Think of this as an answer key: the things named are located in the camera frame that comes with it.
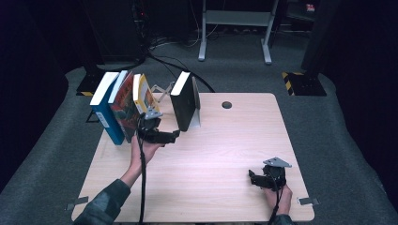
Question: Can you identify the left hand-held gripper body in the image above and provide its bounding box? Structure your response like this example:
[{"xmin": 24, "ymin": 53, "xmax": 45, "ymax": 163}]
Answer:
[{"xmin": 136, "ymin": 107, "xmax": 165, "ymax": 144}]

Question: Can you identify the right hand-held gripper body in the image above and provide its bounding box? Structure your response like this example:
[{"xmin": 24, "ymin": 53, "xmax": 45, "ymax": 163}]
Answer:
[{"xmin": 262, "ymin": 157, "xmax": 293, "ymax": 192}]

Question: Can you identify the white expandable bookend rack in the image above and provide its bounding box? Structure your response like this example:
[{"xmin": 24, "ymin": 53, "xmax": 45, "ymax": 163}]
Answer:
[{"xmin": 151, "ymin": 76, "xmax": 202, "ymax": 129}]

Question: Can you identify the black book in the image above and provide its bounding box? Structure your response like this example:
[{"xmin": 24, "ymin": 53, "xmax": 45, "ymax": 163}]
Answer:
[{"xmin": 169, "ymin": 70, "xmax": 201, "ymax": 132}]

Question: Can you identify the colourful illustrated red book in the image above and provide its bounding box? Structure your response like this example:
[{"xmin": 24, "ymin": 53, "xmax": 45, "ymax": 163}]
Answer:
[{"xmin": 107, "ymin": 69, "xmax": 142, "ymax": 143}]

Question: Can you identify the yellow book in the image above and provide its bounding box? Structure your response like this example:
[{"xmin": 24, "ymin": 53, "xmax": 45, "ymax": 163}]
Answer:
[{"xmin": 132, "ymin": 73, "xmax": 161, "ymax": 115}]

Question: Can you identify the person's right hand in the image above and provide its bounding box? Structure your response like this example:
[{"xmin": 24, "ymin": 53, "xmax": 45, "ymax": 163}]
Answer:
[{"xmin": 263, "ymin": 184, "xmax": 294, "ymax": 217}]

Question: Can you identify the person's left hand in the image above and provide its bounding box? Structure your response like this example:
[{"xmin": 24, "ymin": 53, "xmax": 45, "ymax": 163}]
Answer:
[{"xmin": 129, "ymin": 134, "xmax": 164, "ymax": 176}]

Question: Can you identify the grey tape strip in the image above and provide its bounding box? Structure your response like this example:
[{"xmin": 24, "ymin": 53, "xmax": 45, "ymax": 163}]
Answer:
[
  {"xmin": 297, "ymin": 196, "xmax": 320, "ymax": 206},
  {"xmin": 64, "ymin": 195, "xmax": 89, "ymax": 211}
]

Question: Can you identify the blue book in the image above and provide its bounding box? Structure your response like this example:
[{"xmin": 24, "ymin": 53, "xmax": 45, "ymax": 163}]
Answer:
[{"xmin": 89, "ymin": 71, "xmax": 126, "ymax": 146}]

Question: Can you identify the black yellow striped stand base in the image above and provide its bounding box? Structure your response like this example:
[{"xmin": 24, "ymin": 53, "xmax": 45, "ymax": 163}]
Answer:
[{"xmin": 282, "ymin": 71, "xmax": 328, "ymax": 97}]

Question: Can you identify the black cabinet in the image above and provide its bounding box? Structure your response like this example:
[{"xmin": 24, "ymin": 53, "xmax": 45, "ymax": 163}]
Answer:
[{"xmin": 79, "ymin": 0, "xmax": 146, "ymax": 65}]

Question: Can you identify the white metal stand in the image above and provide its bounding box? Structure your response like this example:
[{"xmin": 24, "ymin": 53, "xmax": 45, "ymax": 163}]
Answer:
[{"xmin": 197, "ymin": 0, "xmax": 280, "ymax": 66}]

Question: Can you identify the black upright column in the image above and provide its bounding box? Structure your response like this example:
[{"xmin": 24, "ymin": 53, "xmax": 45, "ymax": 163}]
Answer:
[{"xmin": 300, "ymin": 0, "xmax": 342, "ymax": 74}]

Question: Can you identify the right hand-held gripper cable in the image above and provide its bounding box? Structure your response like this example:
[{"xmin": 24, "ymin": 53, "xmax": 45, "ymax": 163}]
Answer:
[{"xmin": 268, "ymin": 177, "xmax": 285, "ymax": 225}]

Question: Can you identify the hand-held gripper cable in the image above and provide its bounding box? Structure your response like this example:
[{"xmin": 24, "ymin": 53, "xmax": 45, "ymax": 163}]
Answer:
[
  {"xmin": 136, "ymin": 118, "xmax": 148, "ymax": 225},
  {"xmin": 268, "ymin": 177, "xmax": 285, "ymax": 225}
]

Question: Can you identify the left hand-held gripper cable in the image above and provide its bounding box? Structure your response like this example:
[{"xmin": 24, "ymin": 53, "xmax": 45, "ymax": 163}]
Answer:
[{"xmin": 136, "ymin": 118, "xmax": 148, "ymax": 225}]

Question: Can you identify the thick black floor cable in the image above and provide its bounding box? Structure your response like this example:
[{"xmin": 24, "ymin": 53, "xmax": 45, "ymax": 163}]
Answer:
[{"xmin": 145, "ymin": 51, "xmax": 216, "ymax": 94}]

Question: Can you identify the tangle of floor cables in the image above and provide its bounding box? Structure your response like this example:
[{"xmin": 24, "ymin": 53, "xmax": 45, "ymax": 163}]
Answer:
[{"xmin": 146, "ymin": 27, "xmax": 201, "ymax": 51}]

